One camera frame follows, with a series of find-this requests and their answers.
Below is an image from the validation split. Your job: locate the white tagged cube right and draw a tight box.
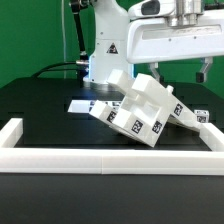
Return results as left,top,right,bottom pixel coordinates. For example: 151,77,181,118
194,110,209,123

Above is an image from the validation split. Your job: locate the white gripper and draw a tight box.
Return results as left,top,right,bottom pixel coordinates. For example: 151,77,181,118
126,0,224,83

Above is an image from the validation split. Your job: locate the black cable bundle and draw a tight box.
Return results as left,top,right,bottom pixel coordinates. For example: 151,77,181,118
31,60,88,80

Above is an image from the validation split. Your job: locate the black raised platform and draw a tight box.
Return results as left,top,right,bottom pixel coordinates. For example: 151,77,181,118
0,78,224,127

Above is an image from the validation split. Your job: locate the white U-shaped boundary fence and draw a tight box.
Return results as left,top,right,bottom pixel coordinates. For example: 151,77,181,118
0,118,224,176

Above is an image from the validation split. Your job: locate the white flat tag board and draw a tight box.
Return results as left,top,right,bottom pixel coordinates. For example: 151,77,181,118
68,100,121,114

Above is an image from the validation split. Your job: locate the white chair seat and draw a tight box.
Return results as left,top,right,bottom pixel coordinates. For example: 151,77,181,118
118,90,173,147

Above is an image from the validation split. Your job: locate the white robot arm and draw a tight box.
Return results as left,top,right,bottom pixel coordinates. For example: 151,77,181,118
70,0,224,90

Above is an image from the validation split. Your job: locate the white chair back frame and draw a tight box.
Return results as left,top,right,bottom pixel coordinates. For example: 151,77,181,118
107,69,200,131

